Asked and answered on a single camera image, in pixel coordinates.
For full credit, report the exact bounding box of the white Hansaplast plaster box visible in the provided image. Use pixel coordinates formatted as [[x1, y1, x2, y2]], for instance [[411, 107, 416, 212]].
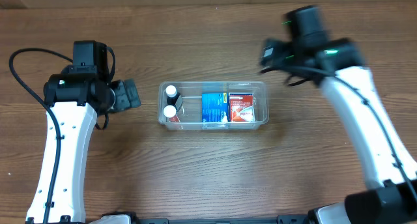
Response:
[[252, 94, 257, 122]]

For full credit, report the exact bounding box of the clear plastic container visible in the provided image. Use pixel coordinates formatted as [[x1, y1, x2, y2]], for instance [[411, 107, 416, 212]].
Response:
[[158, 81, 268, 130]]

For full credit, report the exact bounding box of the black bottle white cap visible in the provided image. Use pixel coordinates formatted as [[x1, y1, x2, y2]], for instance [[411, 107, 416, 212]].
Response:
[[165, 85, 183, 111]]

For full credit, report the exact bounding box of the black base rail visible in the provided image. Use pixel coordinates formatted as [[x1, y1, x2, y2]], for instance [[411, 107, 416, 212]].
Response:
[[91, 212, 311, 224]]

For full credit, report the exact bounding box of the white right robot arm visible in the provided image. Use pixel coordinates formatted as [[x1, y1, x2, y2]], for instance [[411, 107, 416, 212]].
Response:
[[260, 5, 416, 223]]

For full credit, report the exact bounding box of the red medicine box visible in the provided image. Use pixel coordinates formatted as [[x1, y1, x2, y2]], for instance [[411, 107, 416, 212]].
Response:
[[229, 93, 255, 122]]

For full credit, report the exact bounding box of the orange bottle white cap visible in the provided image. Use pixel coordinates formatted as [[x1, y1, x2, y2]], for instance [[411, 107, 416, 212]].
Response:
[[163, 105, 180, 122]]

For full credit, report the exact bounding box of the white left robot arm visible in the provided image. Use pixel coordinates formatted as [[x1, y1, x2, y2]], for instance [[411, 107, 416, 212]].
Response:
[[25, 74, 140, 223]]

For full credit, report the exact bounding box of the blue medicine box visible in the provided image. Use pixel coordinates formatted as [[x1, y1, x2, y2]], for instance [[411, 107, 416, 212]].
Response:
[[201, 92, 229, 122]]

